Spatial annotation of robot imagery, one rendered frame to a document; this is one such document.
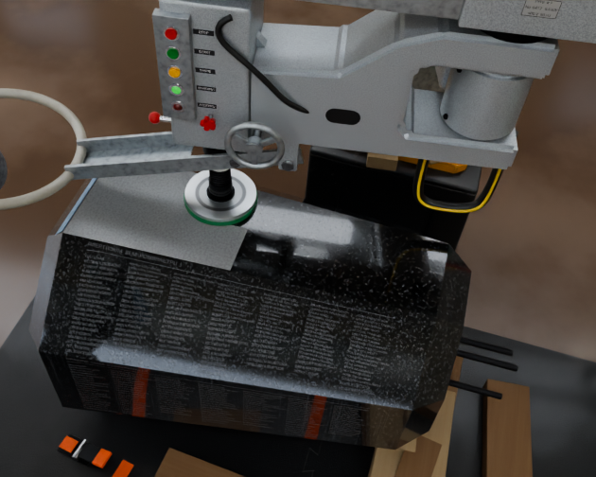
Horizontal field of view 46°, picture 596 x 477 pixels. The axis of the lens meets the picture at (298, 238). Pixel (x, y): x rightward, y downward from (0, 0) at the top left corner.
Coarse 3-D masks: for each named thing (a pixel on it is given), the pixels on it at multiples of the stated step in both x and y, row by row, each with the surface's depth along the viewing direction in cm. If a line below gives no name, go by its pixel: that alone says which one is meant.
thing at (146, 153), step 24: (96, 144) 204; (120, 144) 203; (144, 144) 202; (168, 144) 201; (72, 168) 198; (96, 168) 196; (120, 168) 195; (144, 168) 194; (168, 168) 193; (192, 168) 192; (216, 168) 191; (288, 168) 183
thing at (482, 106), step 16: (448, 80) 167; (464, 80) 160; (480, 80) 156; (496, 80) 155; (512, 80) 155; (528, 80) 157; (448, 96) 167; (464, 96) 162; (480, 96) 159; (496, 96) 158; (512, 96) 158; (448, 112) 169; (464, 112) 164; (480, 112) 162; (496, 112) 161; (512, 112) 163; (464, 128) 167; (480, 128) 165; (496, 128) 165; (512, 128) 169
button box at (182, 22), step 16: (160, 16) 148; (176, 16) 148; (160, 32) 151; (160, 48) 155; (192, 48) 156; (160, 64) 158; (176, 64) 157; (192, 64) 158; (160, 80) 161; (176, 80) 161; (192, 80) 160; (176, 96) 164; (192, 96) 164; (192, 112) 168
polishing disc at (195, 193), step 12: (192, 180) 209; (204, 180) 210; (240, 180) 211; (192, 192) 206; (204, 192) 206; (240, 192) 207; (252, 192) 208; (192, 204) 203; (204, 204) 203; (216, 204) 204; (228, 204) 204; (240, 204) 204; (252, 204) 204; (204, 216) 200; (216, 216) 201; (228, 216) 201; (240, 216) 202
